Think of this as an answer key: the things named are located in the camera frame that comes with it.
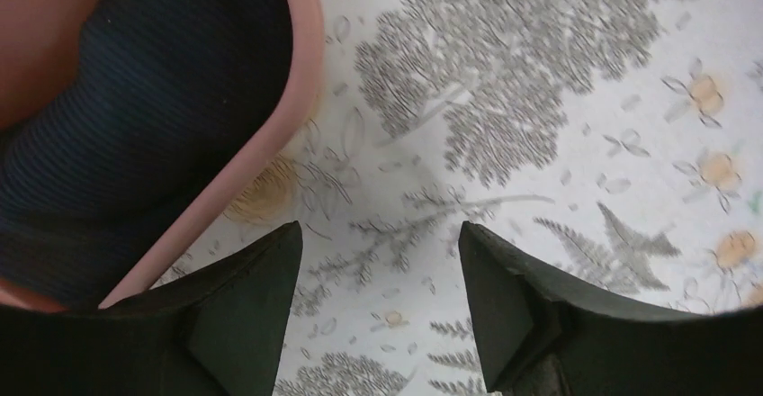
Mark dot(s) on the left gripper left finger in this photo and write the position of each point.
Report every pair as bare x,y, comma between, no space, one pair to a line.
217,331

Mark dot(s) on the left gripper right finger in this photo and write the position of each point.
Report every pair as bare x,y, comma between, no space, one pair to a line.
541,331

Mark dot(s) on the navy underwear beige waistband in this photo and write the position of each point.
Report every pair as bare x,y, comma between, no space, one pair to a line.
168,91

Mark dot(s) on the pink divided organizer tray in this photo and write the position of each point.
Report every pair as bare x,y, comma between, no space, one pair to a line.
40,60

